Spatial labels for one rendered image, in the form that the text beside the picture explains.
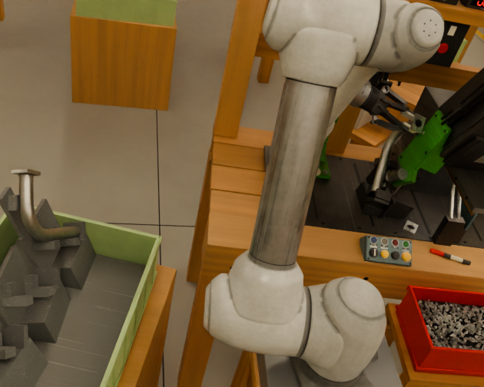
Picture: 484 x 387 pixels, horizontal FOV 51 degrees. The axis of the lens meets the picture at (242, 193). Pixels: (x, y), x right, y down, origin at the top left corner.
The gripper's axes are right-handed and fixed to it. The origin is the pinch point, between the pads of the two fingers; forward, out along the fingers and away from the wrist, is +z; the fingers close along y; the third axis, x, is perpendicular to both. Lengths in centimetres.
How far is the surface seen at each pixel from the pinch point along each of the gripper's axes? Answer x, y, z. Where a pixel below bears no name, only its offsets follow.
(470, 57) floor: 288, 249, 285
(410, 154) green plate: 1.0, -9.2, 4.9
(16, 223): 1, -70, -97
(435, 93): 6.5, 17.5, 12.1
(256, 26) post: 25, 14, -52
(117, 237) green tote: 15, -66, -72
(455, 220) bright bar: -7.9, -25.2, 22.5
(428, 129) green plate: -4.6, -1.3, 3.9
